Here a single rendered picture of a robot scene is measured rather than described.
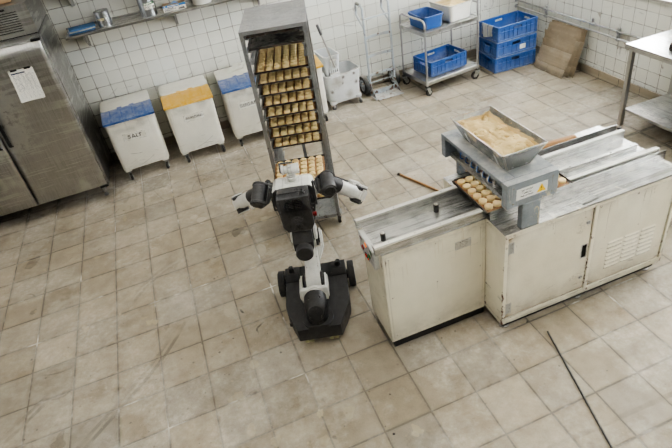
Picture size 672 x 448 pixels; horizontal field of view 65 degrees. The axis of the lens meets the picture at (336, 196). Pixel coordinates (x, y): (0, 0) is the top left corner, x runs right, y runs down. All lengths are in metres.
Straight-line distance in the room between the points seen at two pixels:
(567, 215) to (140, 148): 4.45
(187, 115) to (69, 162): 1.27
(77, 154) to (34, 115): 0.53
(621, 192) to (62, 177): 5.01
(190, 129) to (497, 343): 3.99
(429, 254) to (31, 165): 4.17
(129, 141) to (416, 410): 4.17
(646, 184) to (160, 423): 3.34
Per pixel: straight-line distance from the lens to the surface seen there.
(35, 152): 5.96
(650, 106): 6.07
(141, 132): 6.11
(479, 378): 3.54
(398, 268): 3.18
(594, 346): 3.80
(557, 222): 3.40
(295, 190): 3.25
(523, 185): 3.04
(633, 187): 3.68
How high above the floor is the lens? 2.86
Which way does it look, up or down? 34 degrees down
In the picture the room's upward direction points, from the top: 10 degrees counter-clockwise
